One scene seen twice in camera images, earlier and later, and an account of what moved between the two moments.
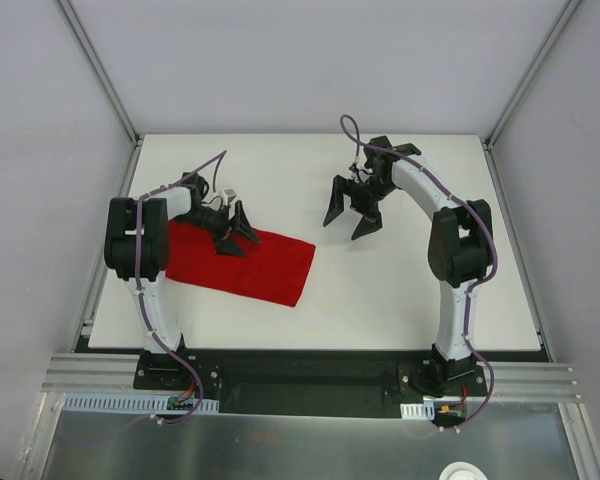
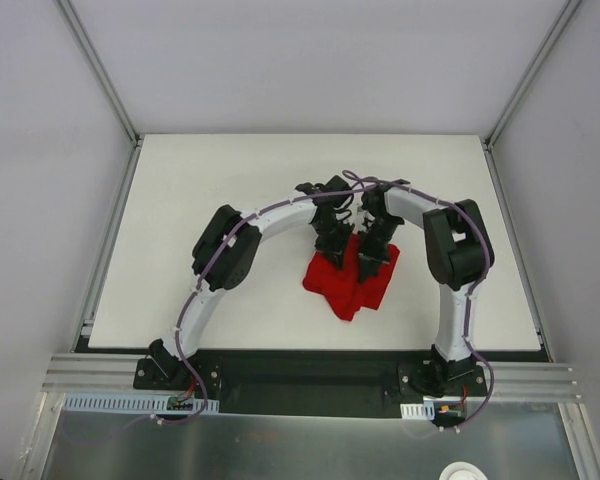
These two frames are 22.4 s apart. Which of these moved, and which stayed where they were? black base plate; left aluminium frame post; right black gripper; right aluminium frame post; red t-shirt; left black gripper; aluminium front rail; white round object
Moved: left black gripper; red t-shirt; right black gripper
Stayed: left aluminium frame post; right aluminium frame post; black base plate; white round object; aluminium front rail
